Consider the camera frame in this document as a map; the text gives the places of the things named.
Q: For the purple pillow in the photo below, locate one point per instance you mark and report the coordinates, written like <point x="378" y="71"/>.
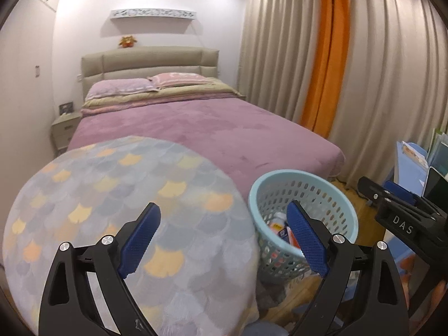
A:
<point x="119" y="87"/>

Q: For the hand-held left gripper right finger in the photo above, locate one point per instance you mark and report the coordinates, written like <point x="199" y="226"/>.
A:
<point x="308" y="241"/>

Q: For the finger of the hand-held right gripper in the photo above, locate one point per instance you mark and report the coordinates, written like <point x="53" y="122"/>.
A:
<point x="369" y="187"/>
<point x="399" y="190"/>

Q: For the orange curtain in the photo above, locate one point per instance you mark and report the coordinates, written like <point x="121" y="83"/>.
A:
<point x="329" y="59"/>

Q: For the white wall shelf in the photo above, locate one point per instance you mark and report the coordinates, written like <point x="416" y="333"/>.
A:
<point x="154" y="13"/>

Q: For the dark picture frame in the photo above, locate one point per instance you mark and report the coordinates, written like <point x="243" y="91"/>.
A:
<point x="66" y="107"/>

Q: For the scallop-patterned table cloth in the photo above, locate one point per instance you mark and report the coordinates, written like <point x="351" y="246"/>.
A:
<point x="122" y="182"/>

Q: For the beige curtain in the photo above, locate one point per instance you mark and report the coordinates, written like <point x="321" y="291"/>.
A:
<point x="280" y="42"/>

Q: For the light blue perforated basket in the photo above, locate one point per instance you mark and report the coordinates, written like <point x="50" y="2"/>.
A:
<point x="266" y="189"/>

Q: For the black tablet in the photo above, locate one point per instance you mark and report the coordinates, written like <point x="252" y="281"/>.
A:
<point x="435" y="185"/>

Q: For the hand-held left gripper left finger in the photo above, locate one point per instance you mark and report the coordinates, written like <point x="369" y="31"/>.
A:
<point x="140" y="238"/>

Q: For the stack of papers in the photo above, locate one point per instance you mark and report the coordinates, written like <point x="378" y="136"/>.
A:
<point x="414" y="154"/>

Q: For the purple bed blanket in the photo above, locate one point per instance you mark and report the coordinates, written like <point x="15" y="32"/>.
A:
<point x="210" y="129"/>

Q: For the beige nightstand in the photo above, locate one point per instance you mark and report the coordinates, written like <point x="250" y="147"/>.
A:
<point x="64" y="131"/>

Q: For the pink pillow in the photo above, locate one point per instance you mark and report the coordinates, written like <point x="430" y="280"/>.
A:
<point x="178" y="78"/>

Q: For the beige padded bed headboard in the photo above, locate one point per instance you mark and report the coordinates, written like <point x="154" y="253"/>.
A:
<point x="150" y="63"/>

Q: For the orange flower ornament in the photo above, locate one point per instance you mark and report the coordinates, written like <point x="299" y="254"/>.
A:
<point x="127" y="41"/>

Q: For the green folders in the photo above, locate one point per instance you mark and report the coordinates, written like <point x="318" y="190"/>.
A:
<point x="439" y="147"/>

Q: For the folded olive quilt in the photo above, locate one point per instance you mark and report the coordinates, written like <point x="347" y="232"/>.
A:
<point x="196" y="90"/>

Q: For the white wall switch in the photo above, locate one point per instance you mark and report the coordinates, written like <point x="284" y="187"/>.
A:
<point x="37" y="70"/>

